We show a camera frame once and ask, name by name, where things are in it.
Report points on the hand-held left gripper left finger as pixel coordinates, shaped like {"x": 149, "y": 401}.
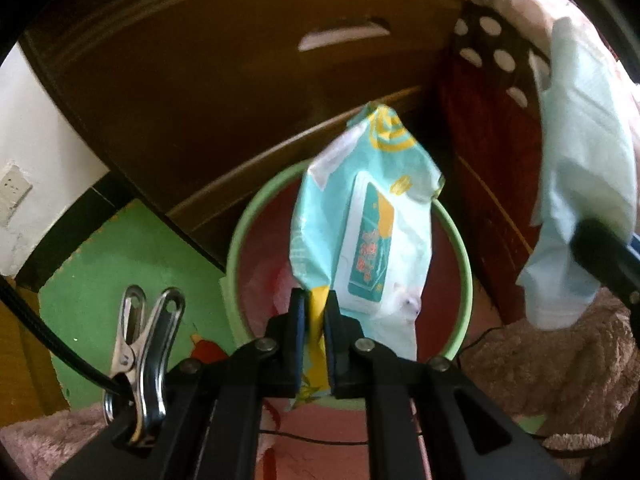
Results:
{"x": 299, "y": 340}

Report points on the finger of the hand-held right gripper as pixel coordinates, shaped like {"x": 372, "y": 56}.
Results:
{"x": 605, "y": 255}

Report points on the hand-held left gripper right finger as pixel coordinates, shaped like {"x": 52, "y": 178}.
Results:
{"x": 330, "y": 345}

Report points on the light blue plastic wrapper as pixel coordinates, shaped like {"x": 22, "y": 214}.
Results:
{"x": 580, "y": 160}

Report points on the red basin with green rim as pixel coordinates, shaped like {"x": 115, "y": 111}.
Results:
{"x": 442, "y": 280}

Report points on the light blue wet wipes packet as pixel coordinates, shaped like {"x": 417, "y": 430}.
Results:
{"x": 370, "y": 200}

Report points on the red plastic piece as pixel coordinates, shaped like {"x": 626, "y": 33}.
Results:
{"x": 207, "y": 350}

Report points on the pink fluffy blanket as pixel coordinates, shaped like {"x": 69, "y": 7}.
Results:
{"x": 550, "y": 375}

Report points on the metal spring clip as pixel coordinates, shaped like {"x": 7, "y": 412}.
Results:
{"x": 150, "y": 360}

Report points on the green foam floor mat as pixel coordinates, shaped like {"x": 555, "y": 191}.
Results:
{"x": 100, "y": 270}

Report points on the brown polka dot cloth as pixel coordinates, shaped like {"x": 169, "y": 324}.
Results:
{"x": 480, "y": 40}

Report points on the beige blanket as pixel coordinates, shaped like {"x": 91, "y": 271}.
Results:
{"x": 525, "y": 0}

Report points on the dark wooden nightstand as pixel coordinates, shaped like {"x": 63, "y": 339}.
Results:
{"x": 200, "y": 85}

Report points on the dark wooden bed frame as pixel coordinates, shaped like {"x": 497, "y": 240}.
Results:
{"x": 480, "y": 185}

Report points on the white wall socket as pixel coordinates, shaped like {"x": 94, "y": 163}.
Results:
{"x": 12, "y": 187}

